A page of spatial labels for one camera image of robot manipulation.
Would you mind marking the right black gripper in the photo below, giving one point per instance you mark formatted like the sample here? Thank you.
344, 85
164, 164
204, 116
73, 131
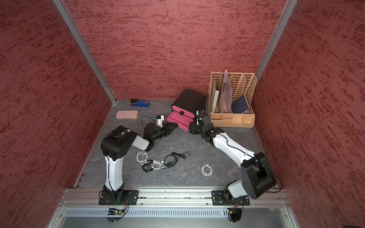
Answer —
193, 127

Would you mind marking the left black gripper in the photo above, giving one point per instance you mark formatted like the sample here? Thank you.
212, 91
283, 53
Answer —
167, 128

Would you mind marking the black pink drawer cabinet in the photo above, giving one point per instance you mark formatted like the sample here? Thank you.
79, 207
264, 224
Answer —
191, 101

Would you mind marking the white earphones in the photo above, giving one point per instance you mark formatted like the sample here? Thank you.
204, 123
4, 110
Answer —
142, 157
156, 164
206, 170

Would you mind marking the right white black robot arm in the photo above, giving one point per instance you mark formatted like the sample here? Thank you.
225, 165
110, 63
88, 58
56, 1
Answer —
257, 175

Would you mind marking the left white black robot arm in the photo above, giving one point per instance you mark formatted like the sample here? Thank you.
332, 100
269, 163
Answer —
116, 144

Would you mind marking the black earphones right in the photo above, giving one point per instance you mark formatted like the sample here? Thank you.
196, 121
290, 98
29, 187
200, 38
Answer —
172, 159

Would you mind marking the black earphones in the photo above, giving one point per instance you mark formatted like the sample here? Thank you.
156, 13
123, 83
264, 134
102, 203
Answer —
172, 159
147, 166

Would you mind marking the black earphones left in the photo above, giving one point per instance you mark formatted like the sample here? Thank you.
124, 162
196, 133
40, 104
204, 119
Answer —
147, 166

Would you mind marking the translucent plastic folder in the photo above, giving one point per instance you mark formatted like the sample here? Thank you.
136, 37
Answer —
226, 94

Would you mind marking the dark blue notebook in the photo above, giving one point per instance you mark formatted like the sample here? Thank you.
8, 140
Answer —
240, 106

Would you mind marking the beige file organizer rack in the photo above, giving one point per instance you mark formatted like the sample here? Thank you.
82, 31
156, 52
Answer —
243, 86

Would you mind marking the blue black stapler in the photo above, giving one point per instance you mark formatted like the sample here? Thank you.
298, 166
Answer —
139, 103

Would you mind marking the pink pencil case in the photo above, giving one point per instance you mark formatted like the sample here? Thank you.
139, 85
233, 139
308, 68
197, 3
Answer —
127, 114

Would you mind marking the beige cardboard folder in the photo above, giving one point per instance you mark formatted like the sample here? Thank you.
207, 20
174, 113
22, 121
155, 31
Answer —
217, 80

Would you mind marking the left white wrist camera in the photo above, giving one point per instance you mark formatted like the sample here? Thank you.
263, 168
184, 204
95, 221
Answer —
159, 121

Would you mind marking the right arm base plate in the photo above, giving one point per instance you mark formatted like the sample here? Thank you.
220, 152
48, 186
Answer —
223, 198

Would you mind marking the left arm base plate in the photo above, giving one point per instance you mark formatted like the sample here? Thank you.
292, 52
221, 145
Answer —
123, 197

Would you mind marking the aluminium mounting rail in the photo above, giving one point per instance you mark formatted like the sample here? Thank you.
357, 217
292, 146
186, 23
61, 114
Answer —
170, 197

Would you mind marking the white perforated cable tray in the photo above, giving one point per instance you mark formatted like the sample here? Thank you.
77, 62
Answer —
220, 213

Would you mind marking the right aluminium corner post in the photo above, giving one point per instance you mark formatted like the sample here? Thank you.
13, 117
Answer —
279, 28

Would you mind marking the aluminium corner post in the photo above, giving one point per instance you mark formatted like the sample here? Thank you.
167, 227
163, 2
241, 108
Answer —
66, 15
279, 28

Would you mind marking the left aluminium corner post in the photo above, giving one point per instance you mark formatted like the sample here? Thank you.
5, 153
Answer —
66, 15

